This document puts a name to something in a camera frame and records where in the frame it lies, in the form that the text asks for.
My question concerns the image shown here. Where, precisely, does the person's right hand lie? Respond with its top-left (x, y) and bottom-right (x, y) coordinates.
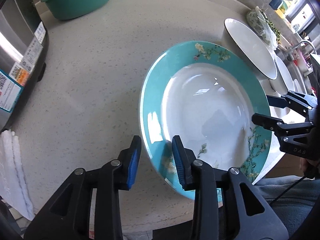
top-left (300, 158), bottom-right (319, 179)

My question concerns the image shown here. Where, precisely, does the stainless steel rice cooker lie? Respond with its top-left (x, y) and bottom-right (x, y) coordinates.
top-left (1, 0), bottom-right (49, 131)

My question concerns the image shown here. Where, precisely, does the plastic bag of greens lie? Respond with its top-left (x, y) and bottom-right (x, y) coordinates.
top-left (246, 6), bottom-right (280, 50)

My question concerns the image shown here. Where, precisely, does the white bowl dark rim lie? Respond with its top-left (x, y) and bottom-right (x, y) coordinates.
top-left (221, 18), bottom-right (278, 81)

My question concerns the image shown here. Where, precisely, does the turquoise floral plate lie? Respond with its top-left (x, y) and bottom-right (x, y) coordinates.
top-left (139, 41), bottom-right (272, 199)

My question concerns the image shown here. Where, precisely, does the small white bowl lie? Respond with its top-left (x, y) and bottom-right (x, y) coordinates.
top-left (270, 56), bottom-right (295, 95)

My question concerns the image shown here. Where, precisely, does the white folded towel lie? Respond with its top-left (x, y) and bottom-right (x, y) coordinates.
top-left (1, 130), bottom-right (35, 220)

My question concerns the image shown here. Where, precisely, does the right forearm blue sleeve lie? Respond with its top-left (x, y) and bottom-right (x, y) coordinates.
top-left (255, 176), bottom-right (319, 236)

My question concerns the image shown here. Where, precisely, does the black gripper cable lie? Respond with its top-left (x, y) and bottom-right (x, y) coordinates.
top-left (272, 159), bottom-right (313, 203)

